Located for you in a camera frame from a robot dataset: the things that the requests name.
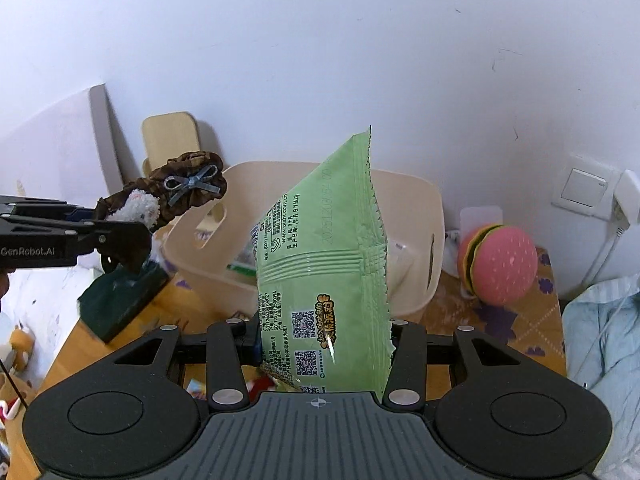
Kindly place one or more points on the white charger plug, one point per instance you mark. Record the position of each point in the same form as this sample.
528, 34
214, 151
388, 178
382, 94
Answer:
627, 195

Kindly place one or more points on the wooden desktop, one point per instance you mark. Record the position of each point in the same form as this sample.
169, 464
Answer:
75, 355

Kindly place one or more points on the brown scrunchie with bow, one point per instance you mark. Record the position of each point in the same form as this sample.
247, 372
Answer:
150, 182

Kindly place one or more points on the white printed bedsheet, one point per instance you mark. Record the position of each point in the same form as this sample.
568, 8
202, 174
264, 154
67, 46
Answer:
35, 300

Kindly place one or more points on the dark green tissue pack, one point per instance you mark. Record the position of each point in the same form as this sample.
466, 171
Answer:
120, 305

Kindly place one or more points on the burger plush toy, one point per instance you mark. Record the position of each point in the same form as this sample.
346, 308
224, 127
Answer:
505, 265

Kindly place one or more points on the green snack packet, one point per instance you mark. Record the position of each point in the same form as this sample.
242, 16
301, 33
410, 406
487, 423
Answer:
325, 260

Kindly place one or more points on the brown bear plush toy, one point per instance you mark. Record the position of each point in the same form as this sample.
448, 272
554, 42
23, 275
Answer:
20, 340

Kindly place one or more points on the beige plastic basket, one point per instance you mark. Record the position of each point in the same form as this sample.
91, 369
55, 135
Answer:
240, 180

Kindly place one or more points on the wooden stand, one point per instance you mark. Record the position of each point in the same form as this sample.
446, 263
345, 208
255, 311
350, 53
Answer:
170, 135

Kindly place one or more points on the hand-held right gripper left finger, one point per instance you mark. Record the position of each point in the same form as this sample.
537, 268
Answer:
253, 347

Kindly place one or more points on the white wall switch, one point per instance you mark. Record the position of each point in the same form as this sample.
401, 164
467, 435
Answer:
580, 185

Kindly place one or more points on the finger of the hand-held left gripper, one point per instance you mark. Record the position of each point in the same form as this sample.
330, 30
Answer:
45, 208
125, 242

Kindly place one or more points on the grey board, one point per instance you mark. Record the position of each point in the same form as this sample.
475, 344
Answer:
105, 135

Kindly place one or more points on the green white packet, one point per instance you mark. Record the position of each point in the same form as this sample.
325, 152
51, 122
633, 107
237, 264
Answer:
242, 262

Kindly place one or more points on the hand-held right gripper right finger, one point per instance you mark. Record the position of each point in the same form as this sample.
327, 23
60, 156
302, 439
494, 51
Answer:
406, 355

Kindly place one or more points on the light blue cloth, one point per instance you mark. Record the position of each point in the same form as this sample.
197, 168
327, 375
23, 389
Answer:
610, 340

